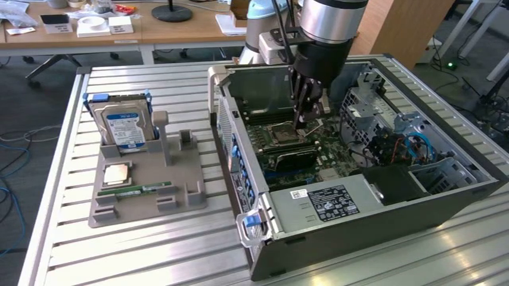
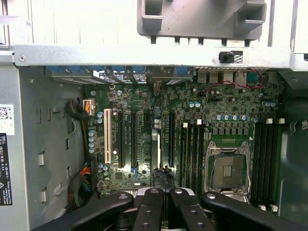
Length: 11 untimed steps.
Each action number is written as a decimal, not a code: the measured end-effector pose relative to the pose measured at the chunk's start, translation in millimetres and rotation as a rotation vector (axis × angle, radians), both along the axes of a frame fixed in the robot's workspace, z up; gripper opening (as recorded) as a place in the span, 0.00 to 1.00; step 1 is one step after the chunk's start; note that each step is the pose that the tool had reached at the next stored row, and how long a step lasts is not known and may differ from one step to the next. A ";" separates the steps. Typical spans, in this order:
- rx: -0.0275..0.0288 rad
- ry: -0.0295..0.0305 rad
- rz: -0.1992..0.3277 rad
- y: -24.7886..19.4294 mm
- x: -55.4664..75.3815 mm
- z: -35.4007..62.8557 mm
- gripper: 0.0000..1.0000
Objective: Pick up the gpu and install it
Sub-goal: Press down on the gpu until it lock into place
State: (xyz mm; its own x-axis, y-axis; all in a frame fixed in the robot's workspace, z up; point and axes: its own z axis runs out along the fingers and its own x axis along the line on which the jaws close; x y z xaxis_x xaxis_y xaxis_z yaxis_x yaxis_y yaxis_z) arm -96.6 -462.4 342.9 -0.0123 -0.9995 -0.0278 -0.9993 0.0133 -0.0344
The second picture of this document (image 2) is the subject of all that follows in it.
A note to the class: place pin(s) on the green motherboard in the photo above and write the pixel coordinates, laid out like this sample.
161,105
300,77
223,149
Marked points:
216,103

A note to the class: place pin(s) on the open grey PC case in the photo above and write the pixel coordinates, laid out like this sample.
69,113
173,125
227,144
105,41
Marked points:
144,55

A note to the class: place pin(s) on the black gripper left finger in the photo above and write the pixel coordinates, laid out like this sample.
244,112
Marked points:
149,211

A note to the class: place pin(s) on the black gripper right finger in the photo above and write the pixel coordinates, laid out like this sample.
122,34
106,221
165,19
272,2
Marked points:
187,211

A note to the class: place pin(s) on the white expansion slot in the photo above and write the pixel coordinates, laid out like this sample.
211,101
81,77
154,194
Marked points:
107,137

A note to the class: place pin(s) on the black expansion slot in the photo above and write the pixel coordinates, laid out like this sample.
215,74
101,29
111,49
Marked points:
120,139
172,139
133,139

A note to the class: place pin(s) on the CPU socket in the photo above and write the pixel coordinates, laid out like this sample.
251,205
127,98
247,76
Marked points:
228,173

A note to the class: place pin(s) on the grey power supply unit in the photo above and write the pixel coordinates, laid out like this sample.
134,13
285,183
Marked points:
48,120

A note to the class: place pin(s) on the grey plastic parts rack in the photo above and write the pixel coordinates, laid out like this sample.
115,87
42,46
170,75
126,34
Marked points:
192,19

